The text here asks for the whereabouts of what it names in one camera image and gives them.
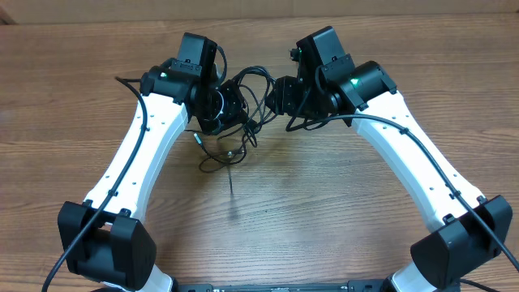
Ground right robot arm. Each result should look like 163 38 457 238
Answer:
267 26 513 291

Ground black usb cables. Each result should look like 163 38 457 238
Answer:
184 66 281 195

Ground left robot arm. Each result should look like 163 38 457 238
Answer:
42 32 246 291

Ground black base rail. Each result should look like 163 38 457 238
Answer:
88 279 397 292

